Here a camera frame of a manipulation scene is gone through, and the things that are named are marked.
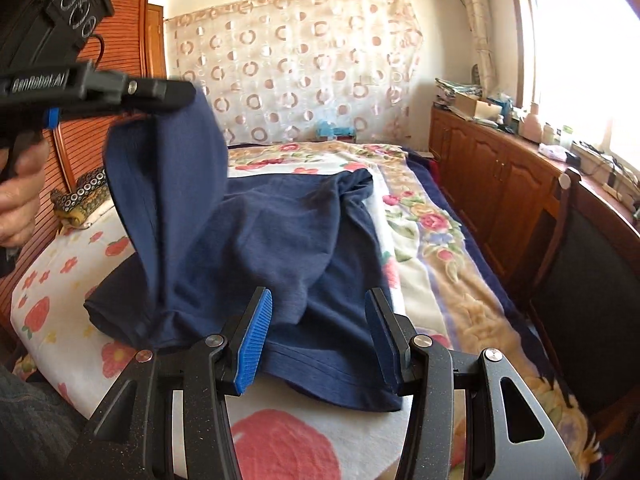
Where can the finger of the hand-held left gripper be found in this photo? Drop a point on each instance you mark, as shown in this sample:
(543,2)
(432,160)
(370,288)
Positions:
(150,92)

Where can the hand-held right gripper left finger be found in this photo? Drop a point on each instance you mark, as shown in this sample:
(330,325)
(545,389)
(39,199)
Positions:
(252,345)

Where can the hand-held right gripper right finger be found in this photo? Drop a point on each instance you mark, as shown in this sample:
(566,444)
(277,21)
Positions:
(382,345)

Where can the navy printed t-shirt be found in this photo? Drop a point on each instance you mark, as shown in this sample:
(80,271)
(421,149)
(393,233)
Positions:
(280,240)

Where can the person's left hand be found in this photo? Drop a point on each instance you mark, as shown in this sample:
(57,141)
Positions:
(20,195)

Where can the wooden louvered wardrobe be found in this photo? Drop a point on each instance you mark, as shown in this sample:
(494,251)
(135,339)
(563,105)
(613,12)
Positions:
(125,25)

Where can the floral blanket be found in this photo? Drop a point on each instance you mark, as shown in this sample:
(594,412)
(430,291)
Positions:
(450,270)

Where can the navy medallion patterned cloth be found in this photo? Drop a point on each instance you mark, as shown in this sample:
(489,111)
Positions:
(80,192)

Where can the yellow patterned cloth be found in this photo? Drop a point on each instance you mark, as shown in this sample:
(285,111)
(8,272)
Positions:
(76,218)

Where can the circle patterned curtain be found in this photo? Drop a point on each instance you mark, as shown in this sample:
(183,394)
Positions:
(300,60)

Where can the blue plastic bag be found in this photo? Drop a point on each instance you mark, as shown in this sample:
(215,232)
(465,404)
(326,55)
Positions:
(334,131)

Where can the wooden cabinet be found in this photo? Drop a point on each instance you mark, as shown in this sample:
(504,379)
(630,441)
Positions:
(490,170)

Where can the dark wooden chair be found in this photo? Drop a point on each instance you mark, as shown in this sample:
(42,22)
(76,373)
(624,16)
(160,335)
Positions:
(585,310)

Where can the person's leg in dark trousers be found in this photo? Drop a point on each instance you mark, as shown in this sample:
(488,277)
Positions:
(35,425)

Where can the cardboard box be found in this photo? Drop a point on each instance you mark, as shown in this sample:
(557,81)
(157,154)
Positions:
(472,107)

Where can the white plastic bottle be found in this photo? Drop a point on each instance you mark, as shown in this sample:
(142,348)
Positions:
(531,125)

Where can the stack of papers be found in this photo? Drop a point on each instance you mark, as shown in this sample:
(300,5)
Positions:
(457,90)

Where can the white power strip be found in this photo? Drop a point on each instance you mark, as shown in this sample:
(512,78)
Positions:
(607,175)

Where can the sheer lace window curtain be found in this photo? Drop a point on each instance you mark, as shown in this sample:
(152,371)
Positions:
(482,20)

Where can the window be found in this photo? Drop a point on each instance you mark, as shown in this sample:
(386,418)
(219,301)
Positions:
(580,45)

